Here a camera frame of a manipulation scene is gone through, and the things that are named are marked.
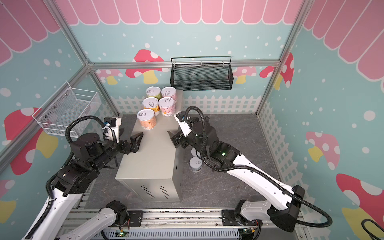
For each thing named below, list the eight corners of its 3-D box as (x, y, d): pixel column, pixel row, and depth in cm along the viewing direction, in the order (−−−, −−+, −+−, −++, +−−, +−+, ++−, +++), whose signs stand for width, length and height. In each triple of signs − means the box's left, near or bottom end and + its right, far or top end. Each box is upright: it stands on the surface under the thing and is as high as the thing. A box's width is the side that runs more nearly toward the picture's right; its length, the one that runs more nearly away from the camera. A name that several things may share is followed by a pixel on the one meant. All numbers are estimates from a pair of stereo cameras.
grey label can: (187, 166, 94) (187, 161, 89) (195, 159, 98) (195, 154, 92) (196, 174, 91) (195, 170, 86) (203, 167, 94) (203, 162, 89)
